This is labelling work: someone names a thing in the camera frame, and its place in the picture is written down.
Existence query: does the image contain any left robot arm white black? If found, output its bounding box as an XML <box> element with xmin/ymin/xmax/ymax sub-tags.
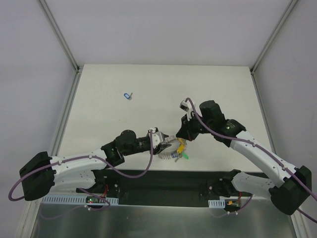
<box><xmin>19</xmin><ymin>128</ymin><xmax>169</xmax><ymax>201</ymax></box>

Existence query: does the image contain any left side frame rail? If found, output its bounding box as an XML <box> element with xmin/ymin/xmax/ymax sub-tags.
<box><xmin>48</xmin><ymin>67</ymin><xmax>83</xmax><ymax>156</ymax></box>

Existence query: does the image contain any large metal keyring with rings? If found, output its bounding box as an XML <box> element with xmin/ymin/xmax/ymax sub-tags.
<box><xmin>158</xmin><ymin>138</ymin><xmax>187</xmax><ymax>160</ymax></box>

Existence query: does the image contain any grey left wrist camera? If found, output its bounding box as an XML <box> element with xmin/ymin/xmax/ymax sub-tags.
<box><xmin>148</xmin><ymin>127</ymin><xmax>165</xmax><ymax>149</ymax></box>

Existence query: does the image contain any right white cable duct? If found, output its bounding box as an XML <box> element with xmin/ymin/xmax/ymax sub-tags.
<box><xmin>208</xmin><ymin>199</ymin><xmax>226</xmax><ymax>209</ymax></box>

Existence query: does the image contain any left aluminium frame post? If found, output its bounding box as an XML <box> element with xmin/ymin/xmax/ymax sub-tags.
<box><xmin>38</xmin><ymin>0</ymin><xmax>82</xmax><ymax>73</ymax></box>

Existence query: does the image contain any blue tagged key on table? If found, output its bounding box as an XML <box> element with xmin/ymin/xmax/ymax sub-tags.
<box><xmin>123</xmin><ymin>93</ymin><xmax>133</xmax><ymax>100</ymax></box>

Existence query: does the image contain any white cable duct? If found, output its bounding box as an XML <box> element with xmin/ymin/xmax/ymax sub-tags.
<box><xmin>42</xmin><ymin>194</ymin><xmax>106</xmax><ymax>205</ymax></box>
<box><xmin>208</xmin><ymin>199</ymin><xmax>226</xmax><ymax>209</ymax></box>

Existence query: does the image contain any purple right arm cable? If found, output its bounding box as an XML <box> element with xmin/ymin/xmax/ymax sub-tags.
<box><xmin>184</xmin><ymin>97</ymin><xmax>317</xmax><ymax>223</ymax></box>

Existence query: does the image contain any right side frame rail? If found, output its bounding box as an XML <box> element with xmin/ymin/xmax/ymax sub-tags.
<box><xmin>250</xmin><ymin>72</ymin><xmax>276</xmax><ymax>154</ymax></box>

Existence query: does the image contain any left white cable duct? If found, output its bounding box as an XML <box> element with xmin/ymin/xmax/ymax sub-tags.
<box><xmin>42</xmin><ymin>194</ymin><xmax>106</xmax><ymax>205</ymax></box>

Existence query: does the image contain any green key tag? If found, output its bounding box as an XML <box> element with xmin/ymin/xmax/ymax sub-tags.
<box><xmin>181</xmin><ymin>153</ymin><xmax>189</xmax><ymax>160</ymax></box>

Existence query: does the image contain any right aluminium frame post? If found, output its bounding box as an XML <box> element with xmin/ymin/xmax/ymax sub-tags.
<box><xmin>250</xmin><ymin>0</ymin><xmax>300</xmax><ymax>75</ymax></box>

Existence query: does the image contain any aluminium frame post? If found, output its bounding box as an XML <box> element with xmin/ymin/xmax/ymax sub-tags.
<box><xmin>38</xmin><ymin>0</ymin><xmax>82</xmax><ymax>73</ymax></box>
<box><xmin>250</xmin><ymin>0</ymin><xmax>300</xmax><ymax>75</ymax></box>

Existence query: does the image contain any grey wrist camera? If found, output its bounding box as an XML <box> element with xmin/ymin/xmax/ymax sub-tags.
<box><xmin>148</xmin><ymin>127</ymin><xmax>165</xmax><ymax>149</ymax></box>
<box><xmin>179</xmin><ymin>99</ymin><xmax>195</xmax><ymax>121</ymax></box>

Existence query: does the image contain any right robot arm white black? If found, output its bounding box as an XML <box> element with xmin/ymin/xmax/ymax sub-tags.
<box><xmin>176</xmin><ymin>98</ymin><xmax>317</xmax><ymax>215</ymax></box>

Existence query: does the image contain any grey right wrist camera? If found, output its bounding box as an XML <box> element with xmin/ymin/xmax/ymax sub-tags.
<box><xmin>179</xmin><ymin>99</ymin><xmax>195</xmax><ymax>121</ymax></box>

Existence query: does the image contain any frame rail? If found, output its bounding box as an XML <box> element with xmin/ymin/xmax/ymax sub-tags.
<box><xmin>48</xmin><ymin>67</ymin><xmax>83</xmax><ymax>156</ymax></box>
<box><xmin>250</xmin><ymin>72</ymin><xmax>276</xmax><ymax>154</ymax></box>

